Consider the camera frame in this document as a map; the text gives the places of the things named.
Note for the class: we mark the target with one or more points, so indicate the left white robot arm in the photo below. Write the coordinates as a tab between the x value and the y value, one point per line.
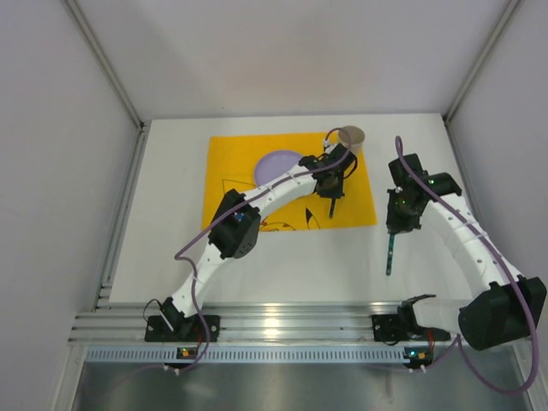
234	229

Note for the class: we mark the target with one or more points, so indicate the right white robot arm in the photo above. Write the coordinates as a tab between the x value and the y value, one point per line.
502	298

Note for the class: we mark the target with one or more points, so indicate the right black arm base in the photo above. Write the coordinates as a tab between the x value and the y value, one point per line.
389	329

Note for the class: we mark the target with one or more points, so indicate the yellow cloth placemat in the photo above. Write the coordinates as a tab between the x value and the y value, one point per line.
231	161

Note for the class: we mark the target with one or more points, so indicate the perforated metal cable tray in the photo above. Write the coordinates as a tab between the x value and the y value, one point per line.
408	356

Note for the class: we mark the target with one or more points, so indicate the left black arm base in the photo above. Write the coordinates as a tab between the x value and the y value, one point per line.
158	330

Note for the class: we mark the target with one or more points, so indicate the purple plastic plate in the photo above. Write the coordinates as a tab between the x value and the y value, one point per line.
274	164

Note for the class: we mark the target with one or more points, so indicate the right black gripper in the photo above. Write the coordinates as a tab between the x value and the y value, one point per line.
396	223

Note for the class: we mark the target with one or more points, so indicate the beige paper cup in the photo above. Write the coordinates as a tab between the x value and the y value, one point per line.
353	137

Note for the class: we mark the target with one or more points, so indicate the fork with teal handle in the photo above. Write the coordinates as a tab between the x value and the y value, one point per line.
332	208

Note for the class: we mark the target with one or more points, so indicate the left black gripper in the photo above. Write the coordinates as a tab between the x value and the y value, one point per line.
330	192

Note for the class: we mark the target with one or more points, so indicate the aluminium rail frame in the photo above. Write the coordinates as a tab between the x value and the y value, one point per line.
253	323

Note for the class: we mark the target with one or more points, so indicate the spoon with teal handle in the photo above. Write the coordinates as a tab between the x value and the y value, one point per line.
390	254

